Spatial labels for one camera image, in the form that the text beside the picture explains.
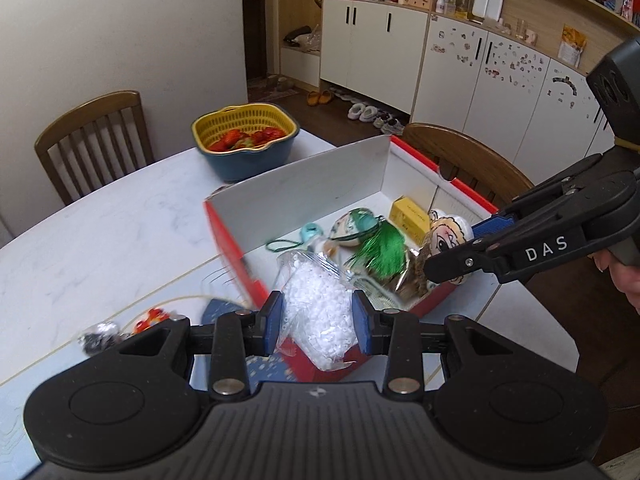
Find orange red keychain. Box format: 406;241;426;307
131;307;168;333

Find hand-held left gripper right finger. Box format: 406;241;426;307
351;290;501;396

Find low white shelf bench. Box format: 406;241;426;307
280;25;323;88

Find yellow printed bag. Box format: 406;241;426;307
557;25;587;68

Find cartoon face plush pendant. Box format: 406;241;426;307
425;208;476;286

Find wooden slat back chair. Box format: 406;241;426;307
400;122;536;211
34;91;156;206

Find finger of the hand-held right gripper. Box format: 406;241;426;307
471;154;606;238
424;227;587;285

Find yellow carton box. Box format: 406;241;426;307
389;196;433;241

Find person's right hand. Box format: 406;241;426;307
592;250;640;308

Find patterned doormat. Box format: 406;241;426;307
248;77;301;103

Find red white cardboard box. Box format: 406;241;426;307
202;135;501;381

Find silver foil packet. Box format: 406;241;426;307
385;247;436;301

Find teal keychain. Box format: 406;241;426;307
265;222;323;253

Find yellow colander in blue bowl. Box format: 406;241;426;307
191;103;301;183

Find dark wooden door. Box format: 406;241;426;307
242;0;281;81

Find silver foil wrapped item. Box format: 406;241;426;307
79;321;123;351

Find white cabinet black handles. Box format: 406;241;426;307
320;0;432;116

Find white cabinet with stickers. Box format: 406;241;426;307
412;15;616;161

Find green tassel keychain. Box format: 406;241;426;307
347;222;406;278

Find pile of red strawberries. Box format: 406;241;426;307
207;127;288;152

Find row of white shoes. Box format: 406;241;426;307
330;87;406;136

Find clear bag of white beads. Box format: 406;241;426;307
274;251;361;372

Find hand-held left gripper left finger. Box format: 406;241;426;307
120;290;284;402

